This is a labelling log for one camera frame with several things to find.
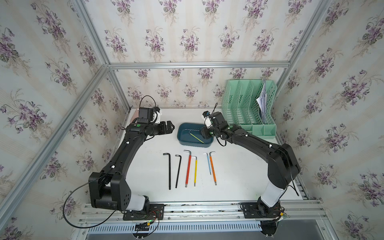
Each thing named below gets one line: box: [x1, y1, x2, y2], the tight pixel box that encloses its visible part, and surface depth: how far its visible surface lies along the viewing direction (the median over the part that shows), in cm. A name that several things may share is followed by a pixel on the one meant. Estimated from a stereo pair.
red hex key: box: [183, 150, 192, 188], surface depth 92 cm
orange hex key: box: [209, 151, 217, 186], surface depth 90 cm
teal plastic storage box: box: [177, 122, 214, 148], surface depth 102 cm
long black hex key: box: [163, 152, 171, 190], surface depth 88 cm
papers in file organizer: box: [256, 83, 267, 124], surface depth 92 cm
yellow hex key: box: [191, 155, 198, 187], surface depth 90 cm
